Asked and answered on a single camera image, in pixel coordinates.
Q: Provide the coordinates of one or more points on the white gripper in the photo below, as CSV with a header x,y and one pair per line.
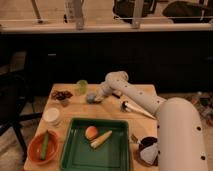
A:
x,y
103,91

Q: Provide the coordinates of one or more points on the blue sponge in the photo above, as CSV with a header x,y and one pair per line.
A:
x,y
90,98

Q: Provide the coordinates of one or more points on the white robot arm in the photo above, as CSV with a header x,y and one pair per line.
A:
x,y
181,144

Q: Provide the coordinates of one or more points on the clear green plastic cup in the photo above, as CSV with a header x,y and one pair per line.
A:
x,y
82,86

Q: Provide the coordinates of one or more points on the dark rectangular block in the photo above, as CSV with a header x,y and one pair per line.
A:
x,y
116,96

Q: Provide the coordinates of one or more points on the orange peach fruit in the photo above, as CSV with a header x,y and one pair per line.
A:
x,y
91,132

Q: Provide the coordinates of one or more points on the metal fork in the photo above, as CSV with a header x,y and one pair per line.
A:
x,y
135,139

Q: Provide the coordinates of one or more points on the green plastic tray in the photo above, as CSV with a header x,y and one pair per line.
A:
x,y
111,155

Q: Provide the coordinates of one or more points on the dark brown bowl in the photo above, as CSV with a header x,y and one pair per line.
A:
x,y
145,142

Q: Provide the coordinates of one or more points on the green cucumber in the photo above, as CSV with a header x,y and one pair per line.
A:
x,y
44,146

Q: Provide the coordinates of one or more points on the grey cloth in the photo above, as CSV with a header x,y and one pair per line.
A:
x,y
149,154

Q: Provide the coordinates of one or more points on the orange bowl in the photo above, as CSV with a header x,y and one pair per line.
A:
x,y
34,148

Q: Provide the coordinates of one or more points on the black office chair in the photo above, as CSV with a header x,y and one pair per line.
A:
x,y
13,98

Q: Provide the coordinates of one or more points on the white handled brush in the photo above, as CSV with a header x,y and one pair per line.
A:
x,y
126,106

